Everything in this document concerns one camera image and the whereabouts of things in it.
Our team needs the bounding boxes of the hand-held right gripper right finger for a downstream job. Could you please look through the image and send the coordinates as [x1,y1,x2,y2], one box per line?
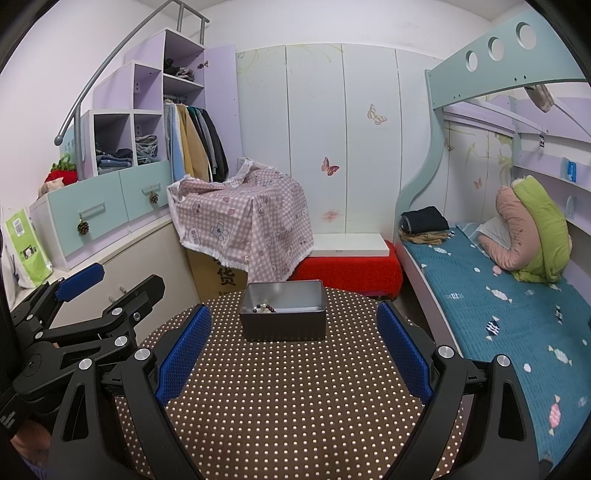
[376,301,541,480]

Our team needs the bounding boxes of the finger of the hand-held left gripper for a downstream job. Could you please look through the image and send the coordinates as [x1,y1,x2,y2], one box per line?
[13,274,166,402]
[9,263,106,342]

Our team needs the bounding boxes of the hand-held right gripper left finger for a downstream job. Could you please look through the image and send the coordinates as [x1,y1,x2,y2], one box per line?
[48,304,213,480]

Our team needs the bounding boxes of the dark grey metal tin box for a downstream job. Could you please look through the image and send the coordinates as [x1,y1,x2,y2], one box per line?
[238,279,328,342]

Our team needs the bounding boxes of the person's left forearm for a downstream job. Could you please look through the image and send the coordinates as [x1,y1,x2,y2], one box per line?
[18,455,58,480]

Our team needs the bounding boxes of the person's left hand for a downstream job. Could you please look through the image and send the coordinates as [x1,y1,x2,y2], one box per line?
[9,418,52,462]

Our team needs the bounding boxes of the cream low cabinet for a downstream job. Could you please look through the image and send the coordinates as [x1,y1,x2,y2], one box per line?
[9,217,204,333]

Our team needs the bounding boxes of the green white bag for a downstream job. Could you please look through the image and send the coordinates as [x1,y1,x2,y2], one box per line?
[4,208,54,289]

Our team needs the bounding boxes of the teal drawer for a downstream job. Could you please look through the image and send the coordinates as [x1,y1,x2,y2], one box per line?
[120,160,171,221]
[48,181,132,257]

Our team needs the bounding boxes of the brown cardboard box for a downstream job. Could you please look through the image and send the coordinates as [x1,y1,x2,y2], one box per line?
[187,249,250,301]

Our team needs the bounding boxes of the teal candy print bed sheet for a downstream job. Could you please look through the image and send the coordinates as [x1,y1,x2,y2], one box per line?
[397,222,591,462]

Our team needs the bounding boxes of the red storage stool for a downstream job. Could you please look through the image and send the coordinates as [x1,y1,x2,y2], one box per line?
[288,240,404,298]

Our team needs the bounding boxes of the red strawberry plush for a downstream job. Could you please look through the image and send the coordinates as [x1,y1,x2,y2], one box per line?
[39,154,79,197]

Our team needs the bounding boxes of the brown polka dot tablecloth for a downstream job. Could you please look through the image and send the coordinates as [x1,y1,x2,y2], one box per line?
[113,286,467,480]

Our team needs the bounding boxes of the folded tan clothes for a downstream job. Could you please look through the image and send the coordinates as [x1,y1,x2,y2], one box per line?
[401,230,455,245]

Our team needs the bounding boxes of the folded blue jeans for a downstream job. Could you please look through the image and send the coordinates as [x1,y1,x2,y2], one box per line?
[95,148,134,175]

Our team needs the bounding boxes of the white board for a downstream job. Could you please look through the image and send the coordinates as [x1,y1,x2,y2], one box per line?
[307,233,393,259]

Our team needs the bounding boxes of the pink checked cloth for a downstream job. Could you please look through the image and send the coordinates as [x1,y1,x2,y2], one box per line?
[166,158,315,282]

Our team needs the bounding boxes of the folded dark clothes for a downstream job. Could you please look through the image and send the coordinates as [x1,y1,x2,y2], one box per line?
[399,206,450,235]

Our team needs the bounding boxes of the folded grey clothes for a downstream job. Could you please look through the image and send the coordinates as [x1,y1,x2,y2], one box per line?
[135,134,158,164]

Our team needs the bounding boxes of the white pillow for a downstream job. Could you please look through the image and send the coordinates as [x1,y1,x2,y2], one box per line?
[475,216,511,252]

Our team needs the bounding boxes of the light blue hanging shirt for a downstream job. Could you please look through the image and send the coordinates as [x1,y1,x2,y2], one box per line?
[165,102,186,183]

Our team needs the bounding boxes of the tan hanging jacket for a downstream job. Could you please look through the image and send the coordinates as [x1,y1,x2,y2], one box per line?
[178,105,209,183]

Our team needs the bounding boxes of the dark hanging jackets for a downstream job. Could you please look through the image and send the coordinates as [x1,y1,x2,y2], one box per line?
[194,107,230,183]

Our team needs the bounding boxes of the pink green rolled quilt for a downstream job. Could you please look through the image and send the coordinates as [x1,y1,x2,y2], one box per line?
[478,174,573,283]

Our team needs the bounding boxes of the purple cabinet door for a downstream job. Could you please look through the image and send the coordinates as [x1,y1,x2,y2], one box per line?
[203,45,243,181]

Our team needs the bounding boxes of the purple stair shelf unit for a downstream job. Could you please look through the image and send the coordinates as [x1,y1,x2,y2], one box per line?
[30,28,243,271]

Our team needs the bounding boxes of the grey metal handrail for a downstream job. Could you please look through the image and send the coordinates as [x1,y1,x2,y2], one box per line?
[54,0,211,181]

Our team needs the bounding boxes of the dark clothes in cubby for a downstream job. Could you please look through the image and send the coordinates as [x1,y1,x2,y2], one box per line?
[164,58,197,81]

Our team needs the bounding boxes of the grey hanging object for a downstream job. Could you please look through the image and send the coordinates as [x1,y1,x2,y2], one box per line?
[526,84,554,112]

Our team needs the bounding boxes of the teal bunk bed frame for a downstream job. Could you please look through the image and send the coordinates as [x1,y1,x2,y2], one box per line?
[394,9,591,296]

